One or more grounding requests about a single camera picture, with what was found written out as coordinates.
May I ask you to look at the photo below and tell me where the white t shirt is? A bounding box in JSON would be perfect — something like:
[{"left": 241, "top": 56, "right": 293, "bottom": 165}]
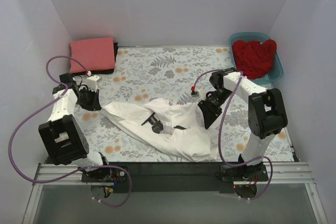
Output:
[{"left": 102, "top": 98, "right": 218, "bottom": 162}]

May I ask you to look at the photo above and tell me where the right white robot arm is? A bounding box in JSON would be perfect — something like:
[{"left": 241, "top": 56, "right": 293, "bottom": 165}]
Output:
[{"left": 198, "top": 68, "right": 288, "bottom": 181}]

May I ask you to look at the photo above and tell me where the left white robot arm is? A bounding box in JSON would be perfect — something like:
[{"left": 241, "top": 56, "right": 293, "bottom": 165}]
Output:
[{"left": 38, "top": 73, "right": 112, "bottom": 182}]

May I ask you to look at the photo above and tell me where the folded black t shirt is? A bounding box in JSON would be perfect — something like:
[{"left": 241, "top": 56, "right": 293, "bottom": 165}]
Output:
[{"left": 73, "top": 42, "right": 119, "bottom": 76}]

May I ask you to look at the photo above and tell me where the floral table mat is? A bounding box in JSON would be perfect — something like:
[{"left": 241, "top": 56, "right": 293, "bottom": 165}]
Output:
[{"left": 52, "top": 47, "right": 295, "bottom": 163}]

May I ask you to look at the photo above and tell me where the red crumpled t shirt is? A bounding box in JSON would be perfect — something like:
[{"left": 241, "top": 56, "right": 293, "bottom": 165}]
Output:
[{"left": 232, "top": 39, "right": 277, "bottom": 80}]

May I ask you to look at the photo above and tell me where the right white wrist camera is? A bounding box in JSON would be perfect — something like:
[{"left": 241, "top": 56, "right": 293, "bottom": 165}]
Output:
[{"left": 191, "top": 86, "right": 207, "bottom": 100}]

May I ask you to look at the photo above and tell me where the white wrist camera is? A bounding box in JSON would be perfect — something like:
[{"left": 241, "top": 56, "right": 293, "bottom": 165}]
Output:
[
  {"left": 191, "top": 86, "right": 207, "bottom": 100},
  {"left": 85, "top": 74, "right": 101, "bottom": 92}
]

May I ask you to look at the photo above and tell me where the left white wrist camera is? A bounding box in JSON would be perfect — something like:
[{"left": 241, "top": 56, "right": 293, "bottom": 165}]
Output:
[{"left": 85, "top": 74, "right": 101, "bottom": 92}]

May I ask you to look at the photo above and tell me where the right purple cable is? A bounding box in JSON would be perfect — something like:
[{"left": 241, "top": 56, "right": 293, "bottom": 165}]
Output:
[{"left": 191, "top": 70, "right": 274, "bottom": 205}]

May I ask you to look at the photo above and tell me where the purple cable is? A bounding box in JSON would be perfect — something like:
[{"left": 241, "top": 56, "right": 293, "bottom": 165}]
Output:
[
  {"left": 8, "top": 55, "right": 133, "bottom": 207},
  {"left": 191, "top": 70, "right": 274, "bottom": 205}
]

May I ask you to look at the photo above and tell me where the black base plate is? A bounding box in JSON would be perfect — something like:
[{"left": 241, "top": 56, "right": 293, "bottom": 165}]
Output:
[{"left": 81, "top": 162, "right": 270, "bottom": 196}]

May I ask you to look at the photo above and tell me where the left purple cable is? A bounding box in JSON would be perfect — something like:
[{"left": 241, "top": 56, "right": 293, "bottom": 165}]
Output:
[{"left": 8, "top": 55, "right": 133, "bottom": 207}]

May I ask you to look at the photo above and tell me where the aluminium frame rail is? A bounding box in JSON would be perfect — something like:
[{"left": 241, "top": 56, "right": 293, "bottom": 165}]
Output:
[{"left": 35, "top": 162, "right": 315, "bottom": 185}]

